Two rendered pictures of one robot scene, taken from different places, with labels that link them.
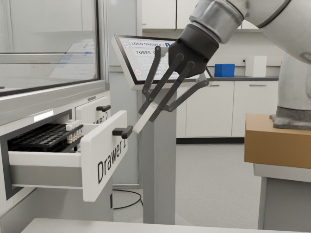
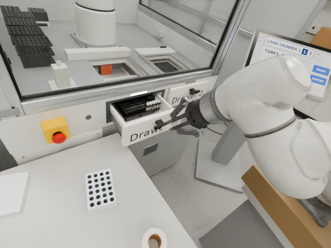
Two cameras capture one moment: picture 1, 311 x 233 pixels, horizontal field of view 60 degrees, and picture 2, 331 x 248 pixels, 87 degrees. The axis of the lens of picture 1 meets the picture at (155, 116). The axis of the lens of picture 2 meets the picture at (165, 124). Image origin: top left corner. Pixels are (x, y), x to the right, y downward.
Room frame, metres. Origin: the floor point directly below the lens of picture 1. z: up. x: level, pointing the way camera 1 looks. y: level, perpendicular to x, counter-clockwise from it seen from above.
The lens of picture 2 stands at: (0.16, -0.25, 1.35)
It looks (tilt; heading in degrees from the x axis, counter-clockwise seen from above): 41 degrees down; 37
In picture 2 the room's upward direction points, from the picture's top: 16 degrees clockwise
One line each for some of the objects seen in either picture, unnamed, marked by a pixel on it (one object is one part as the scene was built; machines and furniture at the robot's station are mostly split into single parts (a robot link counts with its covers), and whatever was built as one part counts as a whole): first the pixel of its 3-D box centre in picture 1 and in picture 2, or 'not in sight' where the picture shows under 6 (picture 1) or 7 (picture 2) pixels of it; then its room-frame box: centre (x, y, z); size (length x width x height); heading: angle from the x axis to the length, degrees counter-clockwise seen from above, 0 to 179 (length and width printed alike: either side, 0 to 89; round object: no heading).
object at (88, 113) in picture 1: (95, 117); (188, 93); (0.88, 0.20, 0.87); 0.29 x 0.02 x 0.11; 175
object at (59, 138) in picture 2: not in sight; (58, 137); (0.23, 0.21, 0.88); 0.04 x 0.03 x 0.04; 175
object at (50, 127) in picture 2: not in sight; (56, 131); (0.24, 0.24, 0.88); 0.07 x 0.05 x 0.07; 175
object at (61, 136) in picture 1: (65, 134); (143, 106); (0.56, 0.20, 0.90); 0.18 x 0.02 x 0.01; 175
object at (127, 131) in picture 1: (121, 131); (160, 123); (0.55, 0.07, 0.91); 0.07 x 0.04 x 0.01; 175
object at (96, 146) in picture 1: (109, 145); (154, 125); (0.55, 0.10, 0.87); 0.29 x 0.02 x 0.11; 175
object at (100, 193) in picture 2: not in sight; (100, 190); (0.27, 0.02, 0.78); 0.12 x 0.08 x 0.04; 69
